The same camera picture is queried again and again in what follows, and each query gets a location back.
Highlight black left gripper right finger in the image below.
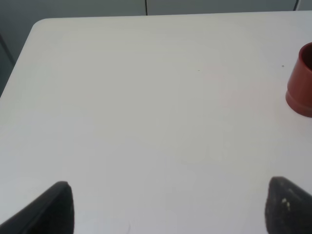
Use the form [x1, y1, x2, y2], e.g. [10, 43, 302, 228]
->
[265, 176, 312, 234]

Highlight red plastic cup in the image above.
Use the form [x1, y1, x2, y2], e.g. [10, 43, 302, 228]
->
[286, 43, 312, 117]

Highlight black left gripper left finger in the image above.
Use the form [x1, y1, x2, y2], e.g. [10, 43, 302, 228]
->
[0, 181, 75, 234]

